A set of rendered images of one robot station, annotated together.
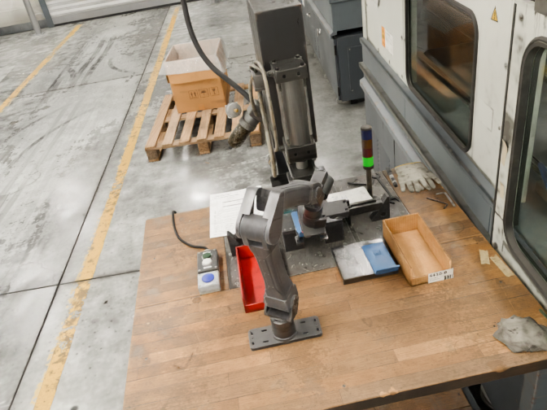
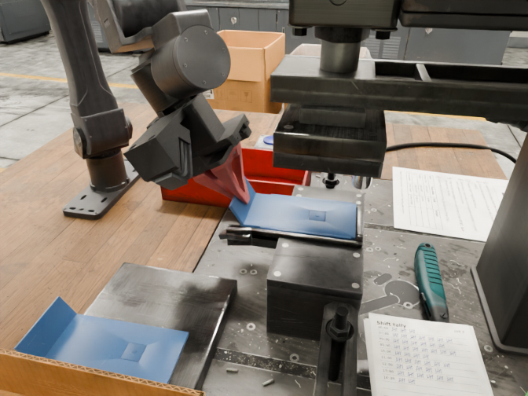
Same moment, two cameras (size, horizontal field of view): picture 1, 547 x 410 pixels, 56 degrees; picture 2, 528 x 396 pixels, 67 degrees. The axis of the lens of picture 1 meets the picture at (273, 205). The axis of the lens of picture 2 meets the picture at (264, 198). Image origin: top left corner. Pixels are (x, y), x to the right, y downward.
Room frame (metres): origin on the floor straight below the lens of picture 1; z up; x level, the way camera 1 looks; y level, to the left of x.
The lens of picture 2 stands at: (1.42, -0.51, 1.28)
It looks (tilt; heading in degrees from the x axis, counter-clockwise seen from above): 32 degrees down; 105
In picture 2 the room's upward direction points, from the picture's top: straight up
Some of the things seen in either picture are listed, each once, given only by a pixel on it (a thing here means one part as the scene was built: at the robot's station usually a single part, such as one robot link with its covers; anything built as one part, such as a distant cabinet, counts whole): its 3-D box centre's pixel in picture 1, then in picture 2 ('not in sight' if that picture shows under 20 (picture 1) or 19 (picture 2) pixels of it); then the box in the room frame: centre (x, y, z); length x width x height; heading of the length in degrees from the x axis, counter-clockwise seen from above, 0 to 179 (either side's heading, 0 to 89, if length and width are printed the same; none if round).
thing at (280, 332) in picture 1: (282, 324); (107, 168); (0.99, 0.03, 0.94); 0.20 x 0.07 x 0.08; 92
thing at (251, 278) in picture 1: (259, 274); (238, 176); (1.22, 0.08, 0.93); 0.25 x 0.12 x 0.06; 2
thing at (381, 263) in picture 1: (379, 255); (106, 340); (1.19, -0.29, 0.93); 0.15 x 0.07 x 0.03; 4
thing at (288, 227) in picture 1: (309, 218); (322, 232); (1.39, -0.11, 0.98); 0.20 x 0.10 x 0.01; 92
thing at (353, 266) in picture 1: (363, 259); (151, 325); (1.22, -0.24, 0.91); 0.17 x 0.16 x 0.02; 92
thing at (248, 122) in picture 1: (250, 119); not in sight; (1.67, 0.03, 1.25); 0.19 x 0.07 x 0.19; 92
